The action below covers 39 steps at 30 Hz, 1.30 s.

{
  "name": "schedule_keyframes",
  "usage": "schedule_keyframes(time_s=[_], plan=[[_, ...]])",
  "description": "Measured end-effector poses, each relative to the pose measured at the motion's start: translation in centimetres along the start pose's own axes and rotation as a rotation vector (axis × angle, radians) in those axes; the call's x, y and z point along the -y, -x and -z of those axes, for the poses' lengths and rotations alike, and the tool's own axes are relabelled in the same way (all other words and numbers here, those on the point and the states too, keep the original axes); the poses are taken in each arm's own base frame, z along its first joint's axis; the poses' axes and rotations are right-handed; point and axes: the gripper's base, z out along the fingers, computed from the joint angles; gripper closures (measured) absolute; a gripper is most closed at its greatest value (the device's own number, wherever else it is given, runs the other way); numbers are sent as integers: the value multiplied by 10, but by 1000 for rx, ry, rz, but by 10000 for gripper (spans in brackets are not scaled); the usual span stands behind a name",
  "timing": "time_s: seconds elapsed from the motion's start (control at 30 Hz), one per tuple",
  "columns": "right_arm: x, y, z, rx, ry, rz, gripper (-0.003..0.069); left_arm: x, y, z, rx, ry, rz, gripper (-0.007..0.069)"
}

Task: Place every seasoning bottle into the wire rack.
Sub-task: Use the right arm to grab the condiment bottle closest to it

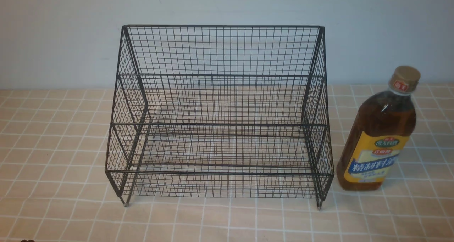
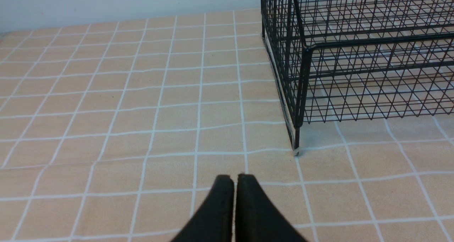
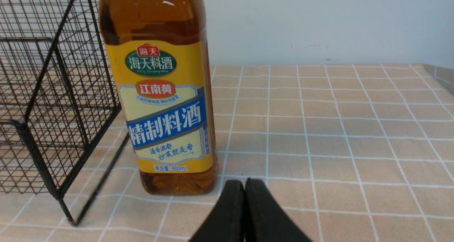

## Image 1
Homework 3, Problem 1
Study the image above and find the amber seasoning bottle yellow label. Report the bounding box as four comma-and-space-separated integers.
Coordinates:
336, 66, 421, 191

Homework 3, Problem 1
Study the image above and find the orange grid tablecloth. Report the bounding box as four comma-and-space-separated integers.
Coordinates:
0, 84, 453, 242

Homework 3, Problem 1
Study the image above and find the black wire mesh shelf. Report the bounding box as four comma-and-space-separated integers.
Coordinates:
105, 25, 334, 209

